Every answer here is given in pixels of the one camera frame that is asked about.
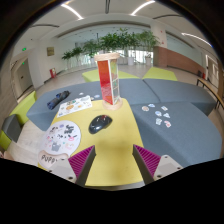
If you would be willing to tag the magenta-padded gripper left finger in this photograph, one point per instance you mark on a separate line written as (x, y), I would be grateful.
(71, 170)

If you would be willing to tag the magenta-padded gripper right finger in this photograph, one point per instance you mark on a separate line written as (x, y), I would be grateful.
(160, 168)

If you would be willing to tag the black computer mouse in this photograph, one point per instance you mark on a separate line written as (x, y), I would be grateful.
(100, 124)

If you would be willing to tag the white puppy-print mouse pad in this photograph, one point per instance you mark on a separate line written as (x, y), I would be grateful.
(61, 136)

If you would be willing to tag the group of small stickers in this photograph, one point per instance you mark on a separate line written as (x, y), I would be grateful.
(158, 121)

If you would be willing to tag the long grey upholstered bench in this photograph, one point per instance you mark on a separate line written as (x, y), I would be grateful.
(43, 113)

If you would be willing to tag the white sticker sheet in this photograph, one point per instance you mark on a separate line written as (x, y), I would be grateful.
(75, 106)

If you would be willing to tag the folded dark blue umbrella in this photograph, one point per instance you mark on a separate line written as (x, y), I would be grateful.
(57, 99)

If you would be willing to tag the lime green seat grey cushion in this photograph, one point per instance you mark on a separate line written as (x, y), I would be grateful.
(23, 108)

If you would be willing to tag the lime green bench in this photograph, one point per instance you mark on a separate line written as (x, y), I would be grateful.
(160, 74)
(90, 75)

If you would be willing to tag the wooden chair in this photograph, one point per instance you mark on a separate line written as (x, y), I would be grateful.
(208, 87)

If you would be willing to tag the red panel wooden tower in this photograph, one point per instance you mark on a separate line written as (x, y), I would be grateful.
(107, 80)

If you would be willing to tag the red fire extinguisher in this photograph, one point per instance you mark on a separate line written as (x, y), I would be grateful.
(53, 73)

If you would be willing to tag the row of potted plants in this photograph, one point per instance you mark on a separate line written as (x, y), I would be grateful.
(113, 41)

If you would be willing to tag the ceiling strip lights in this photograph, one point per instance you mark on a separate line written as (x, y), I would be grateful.
(71, 11)

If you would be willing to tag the brass wall plaque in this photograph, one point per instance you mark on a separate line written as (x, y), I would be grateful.
(50, 51)

